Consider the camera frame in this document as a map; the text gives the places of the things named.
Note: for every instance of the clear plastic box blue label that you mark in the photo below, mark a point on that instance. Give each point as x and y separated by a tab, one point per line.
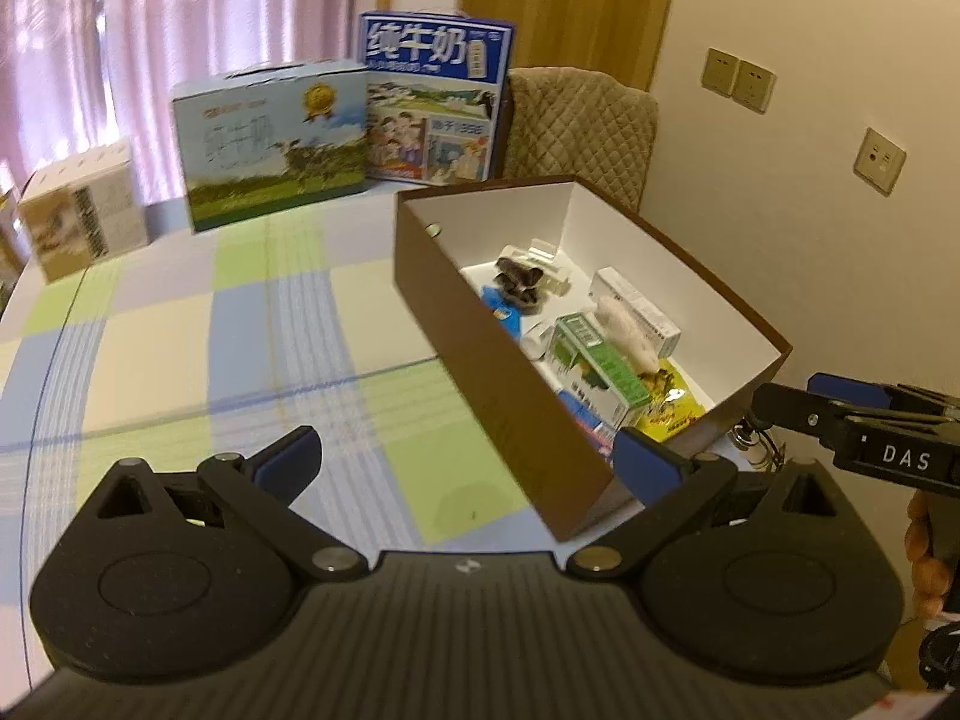
592	420

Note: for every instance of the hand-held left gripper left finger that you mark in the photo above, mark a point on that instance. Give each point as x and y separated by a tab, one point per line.
289	459

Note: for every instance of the beige wall outlet round holes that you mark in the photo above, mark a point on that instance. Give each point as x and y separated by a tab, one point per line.
880	161

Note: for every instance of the blue milk case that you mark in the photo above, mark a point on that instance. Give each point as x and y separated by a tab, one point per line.
435	97

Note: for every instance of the pink curtain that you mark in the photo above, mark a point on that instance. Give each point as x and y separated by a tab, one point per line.
187	7

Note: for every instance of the brown cardboard box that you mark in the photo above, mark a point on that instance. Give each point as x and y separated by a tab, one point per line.
480	360

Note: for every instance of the yellow snack packet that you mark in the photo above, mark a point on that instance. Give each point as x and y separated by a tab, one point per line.
671	409

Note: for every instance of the green milk case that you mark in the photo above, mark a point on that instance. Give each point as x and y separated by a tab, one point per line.
262	150

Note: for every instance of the white red medicine box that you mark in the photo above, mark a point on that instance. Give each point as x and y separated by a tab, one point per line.
652	319

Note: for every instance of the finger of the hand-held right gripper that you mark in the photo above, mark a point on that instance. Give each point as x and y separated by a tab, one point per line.
847	390
795	409

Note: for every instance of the blue tube white cap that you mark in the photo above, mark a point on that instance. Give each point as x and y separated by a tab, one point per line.
504	315

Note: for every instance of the white small bottle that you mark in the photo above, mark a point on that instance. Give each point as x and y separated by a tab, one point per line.
536	339

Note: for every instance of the person's right hand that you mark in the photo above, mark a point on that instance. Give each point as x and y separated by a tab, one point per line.
924	555

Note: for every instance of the beige printed carton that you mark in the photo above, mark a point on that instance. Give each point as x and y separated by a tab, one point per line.
82	217

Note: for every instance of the yellow curtain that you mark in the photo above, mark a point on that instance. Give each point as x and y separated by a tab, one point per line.
570	0

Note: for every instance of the green small carton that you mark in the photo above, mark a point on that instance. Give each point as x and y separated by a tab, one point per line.
592	367

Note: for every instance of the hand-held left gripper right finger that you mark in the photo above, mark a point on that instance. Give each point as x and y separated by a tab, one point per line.
641	459

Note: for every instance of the quilted beige chair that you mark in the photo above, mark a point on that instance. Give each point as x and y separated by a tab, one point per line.
577	135

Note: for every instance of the checked tablecloth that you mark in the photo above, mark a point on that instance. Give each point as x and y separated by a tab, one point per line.
225	330

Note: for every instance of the beige wall socket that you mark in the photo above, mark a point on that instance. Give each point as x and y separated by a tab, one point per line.
718	71
754	86

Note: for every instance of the white cloth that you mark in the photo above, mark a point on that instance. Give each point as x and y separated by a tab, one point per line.
626	330

